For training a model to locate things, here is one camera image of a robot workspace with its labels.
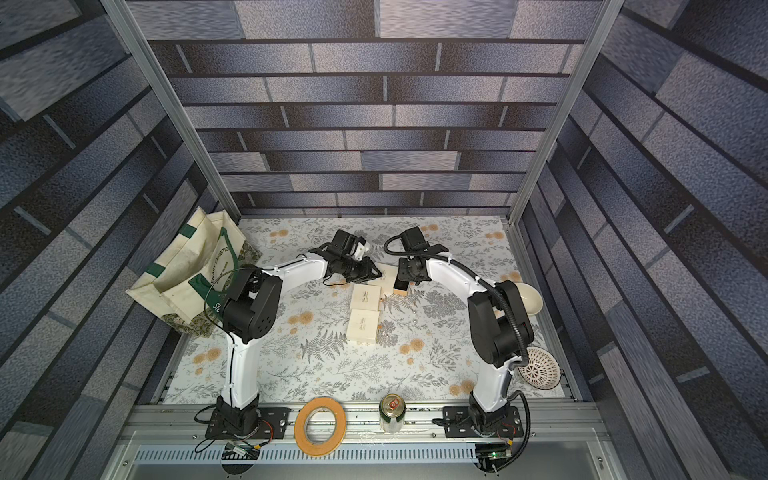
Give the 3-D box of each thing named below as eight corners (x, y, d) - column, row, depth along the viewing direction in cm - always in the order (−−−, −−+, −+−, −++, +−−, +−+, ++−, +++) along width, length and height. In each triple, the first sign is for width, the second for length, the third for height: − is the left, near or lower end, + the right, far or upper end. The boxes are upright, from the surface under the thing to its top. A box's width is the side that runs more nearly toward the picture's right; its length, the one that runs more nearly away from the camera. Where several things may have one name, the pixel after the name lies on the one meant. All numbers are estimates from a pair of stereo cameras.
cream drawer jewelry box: (346, 344, 89) (345, 340, 86) (349, 314, 95) (348, 309, 93) (378, 344, 89) (378, 340, 86) (379, 314, 95) (379, 309, 93)
